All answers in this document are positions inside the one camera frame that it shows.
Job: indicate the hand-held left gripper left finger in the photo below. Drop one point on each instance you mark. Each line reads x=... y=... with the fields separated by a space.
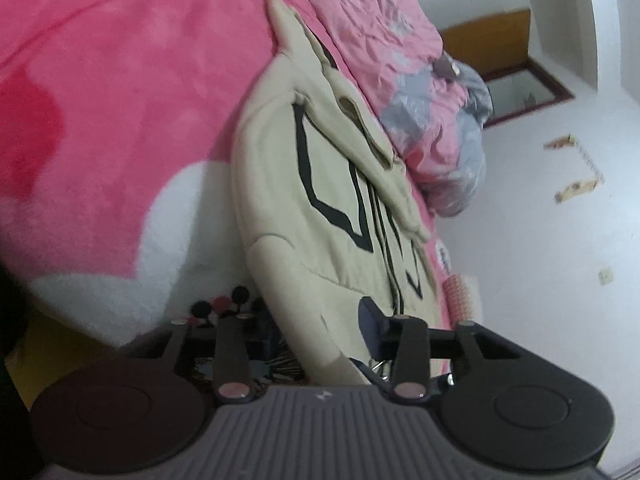
x=232 y=355

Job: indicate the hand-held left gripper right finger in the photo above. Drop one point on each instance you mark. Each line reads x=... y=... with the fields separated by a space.
x=370 y=325

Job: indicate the beige zip jacket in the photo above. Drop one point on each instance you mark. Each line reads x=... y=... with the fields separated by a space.
x=280 y=185

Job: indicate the pink checked folded cloth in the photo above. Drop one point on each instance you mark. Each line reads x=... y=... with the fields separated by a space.
x=462 y=300

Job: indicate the pink grey floral duvet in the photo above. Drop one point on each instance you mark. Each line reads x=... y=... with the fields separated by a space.
x=395 y=35

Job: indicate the brown wooden door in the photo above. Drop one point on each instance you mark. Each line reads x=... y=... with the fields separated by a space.
x=500 y=40

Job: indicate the white wall switch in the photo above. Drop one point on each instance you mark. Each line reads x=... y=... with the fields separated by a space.
x=606 y=277

